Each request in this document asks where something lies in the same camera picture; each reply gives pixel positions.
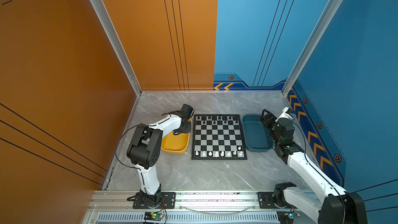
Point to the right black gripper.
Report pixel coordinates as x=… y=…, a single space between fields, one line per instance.
x=272 y=118

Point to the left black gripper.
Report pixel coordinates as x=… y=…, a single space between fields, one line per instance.
x=188 y=128

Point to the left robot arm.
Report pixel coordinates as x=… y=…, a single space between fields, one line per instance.
x=144 y=151

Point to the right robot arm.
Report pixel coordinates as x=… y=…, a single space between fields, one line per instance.
x=333 y=204

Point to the black white chess board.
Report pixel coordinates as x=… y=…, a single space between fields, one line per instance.
x=218 y=137

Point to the right circuit board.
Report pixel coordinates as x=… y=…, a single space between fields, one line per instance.
x=287 y=217

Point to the left green circuit board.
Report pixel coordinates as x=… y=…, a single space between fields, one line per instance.
x=154 y=218

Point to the teal plastic tray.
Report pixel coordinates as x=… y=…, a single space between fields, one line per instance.
x=257 y=136

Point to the yellow plastic tray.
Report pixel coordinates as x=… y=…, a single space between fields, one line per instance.
x=175 y=144

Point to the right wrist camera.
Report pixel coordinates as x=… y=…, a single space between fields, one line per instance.
x=287 y=113

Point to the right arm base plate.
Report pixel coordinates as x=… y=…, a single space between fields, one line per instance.
x=267 y=200

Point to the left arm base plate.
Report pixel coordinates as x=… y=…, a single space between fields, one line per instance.
x=159 y=200

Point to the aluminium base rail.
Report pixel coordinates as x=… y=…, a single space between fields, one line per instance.
x=185 y=200

